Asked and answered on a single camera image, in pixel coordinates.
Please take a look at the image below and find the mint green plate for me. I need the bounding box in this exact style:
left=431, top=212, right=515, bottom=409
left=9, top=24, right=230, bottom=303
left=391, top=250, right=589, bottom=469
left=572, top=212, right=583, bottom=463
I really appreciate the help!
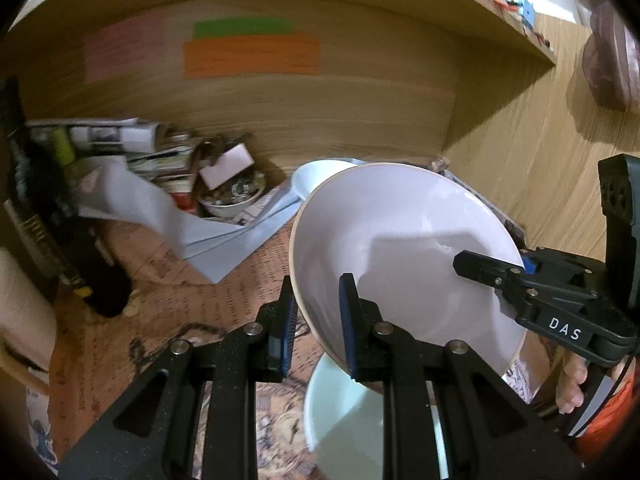
left=302, top=351, right=452, bottom=480

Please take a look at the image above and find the dark wine bottle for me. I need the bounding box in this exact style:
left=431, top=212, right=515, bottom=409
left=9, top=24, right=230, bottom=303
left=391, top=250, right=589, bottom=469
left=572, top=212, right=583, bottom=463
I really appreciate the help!
left=1, top=76, right=132, bottom=318

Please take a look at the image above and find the pink bowl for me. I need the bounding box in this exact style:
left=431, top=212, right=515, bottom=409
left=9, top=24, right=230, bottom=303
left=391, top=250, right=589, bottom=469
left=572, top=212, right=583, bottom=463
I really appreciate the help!
left=288, top=162, right=526, bottom=374

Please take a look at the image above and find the small white box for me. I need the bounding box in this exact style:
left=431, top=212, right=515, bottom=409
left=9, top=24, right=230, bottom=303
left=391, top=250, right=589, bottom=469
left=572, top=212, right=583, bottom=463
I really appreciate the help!
left=198, top=143, right=255, bottom=190

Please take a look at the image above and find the vintage newspaper print mat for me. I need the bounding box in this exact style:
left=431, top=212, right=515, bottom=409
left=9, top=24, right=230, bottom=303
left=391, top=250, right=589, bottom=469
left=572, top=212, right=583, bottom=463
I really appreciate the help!
left=48, top=223, right=325, bottom=479

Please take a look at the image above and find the white patterned bowl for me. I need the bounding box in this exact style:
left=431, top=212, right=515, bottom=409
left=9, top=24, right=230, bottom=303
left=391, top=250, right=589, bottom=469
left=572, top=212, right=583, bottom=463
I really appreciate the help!
left=291, top=158, right=363, bottom=200

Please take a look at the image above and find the white plastic container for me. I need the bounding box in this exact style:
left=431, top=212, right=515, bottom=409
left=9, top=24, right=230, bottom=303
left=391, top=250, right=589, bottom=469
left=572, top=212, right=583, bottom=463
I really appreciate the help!
left=1, top=248, right=56, bottom=396

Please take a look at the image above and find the white curled paper sheet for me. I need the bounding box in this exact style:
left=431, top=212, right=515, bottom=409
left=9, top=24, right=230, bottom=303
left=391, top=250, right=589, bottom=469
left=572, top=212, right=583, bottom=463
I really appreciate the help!
left=66, top=156, right=302, bottom=284

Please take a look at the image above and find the pink sticky note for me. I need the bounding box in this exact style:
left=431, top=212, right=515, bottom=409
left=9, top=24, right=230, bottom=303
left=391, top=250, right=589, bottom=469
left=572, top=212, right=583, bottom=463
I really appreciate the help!
left=84, top=12, right=165, bottom=84

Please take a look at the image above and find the orange sticky note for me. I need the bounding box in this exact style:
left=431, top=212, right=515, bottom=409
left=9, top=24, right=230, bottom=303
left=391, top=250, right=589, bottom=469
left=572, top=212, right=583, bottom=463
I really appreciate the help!
left=183, top=34, right=321, bottom=79

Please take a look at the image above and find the small bowl with trinkets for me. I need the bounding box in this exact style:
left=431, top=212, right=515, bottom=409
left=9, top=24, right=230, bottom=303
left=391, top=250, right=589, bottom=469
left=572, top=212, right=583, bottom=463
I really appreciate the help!
left=198, top=171, right=267, bottom=219

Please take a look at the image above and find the green sticky note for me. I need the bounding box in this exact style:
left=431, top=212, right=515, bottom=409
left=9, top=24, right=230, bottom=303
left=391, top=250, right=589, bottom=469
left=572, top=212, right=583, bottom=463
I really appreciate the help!
left=192, top=16, right=295, bottom=40

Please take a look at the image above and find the person's right hand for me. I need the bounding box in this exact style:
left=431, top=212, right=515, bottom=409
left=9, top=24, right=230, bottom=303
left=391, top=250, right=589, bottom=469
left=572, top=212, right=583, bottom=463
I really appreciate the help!
left=554, top=349, right=629, bottom=416

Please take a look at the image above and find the wooden shelf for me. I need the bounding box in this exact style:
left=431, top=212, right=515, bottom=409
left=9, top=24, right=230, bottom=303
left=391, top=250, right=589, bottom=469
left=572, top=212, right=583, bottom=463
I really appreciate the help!
left=1, top=0, right=555, bottom=166

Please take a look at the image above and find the stack of newspapers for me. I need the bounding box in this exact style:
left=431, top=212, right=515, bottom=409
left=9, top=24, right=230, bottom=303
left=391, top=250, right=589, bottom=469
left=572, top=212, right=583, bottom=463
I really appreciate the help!
left=27, top=117, right=202, bottom=194

